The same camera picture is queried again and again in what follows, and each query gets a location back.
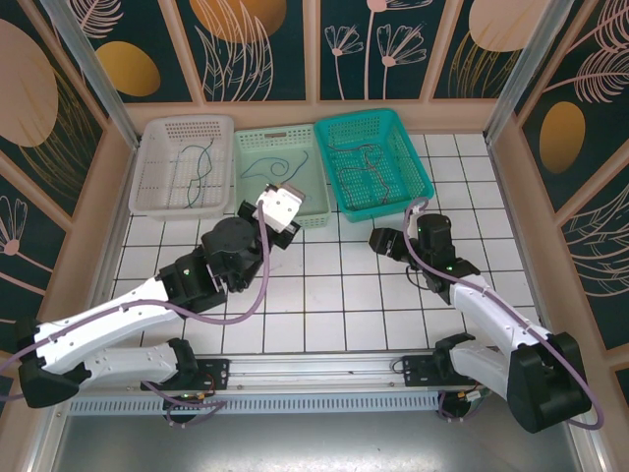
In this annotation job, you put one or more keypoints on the teal plastic basket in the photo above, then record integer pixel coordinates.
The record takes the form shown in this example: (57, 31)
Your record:
(408, 167)

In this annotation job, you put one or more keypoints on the white plastic basket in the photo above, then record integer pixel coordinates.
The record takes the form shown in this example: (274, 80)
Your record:
(162, 182)

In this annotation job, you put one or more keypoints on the aluminium frame post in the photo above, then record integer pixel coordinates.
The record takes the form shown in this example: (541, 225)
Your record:
(98, 78)
(526, 69)

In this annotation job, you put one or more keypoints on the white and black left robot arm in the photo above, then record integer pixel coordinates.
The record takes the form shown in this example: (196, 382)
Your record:
(98, 314)

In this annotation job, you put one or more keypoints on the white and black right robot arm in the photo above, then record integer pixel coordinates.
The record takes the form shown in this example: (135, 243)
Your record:
(491, 314)

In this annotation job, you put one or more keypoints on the light green plastic basket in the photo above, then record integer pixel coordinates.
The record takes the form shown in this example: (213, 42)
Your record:
(314, 196)

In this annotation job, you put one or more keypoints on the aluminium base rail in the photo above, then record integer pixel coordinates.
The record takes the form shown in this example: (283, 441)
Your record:
(314, 369)

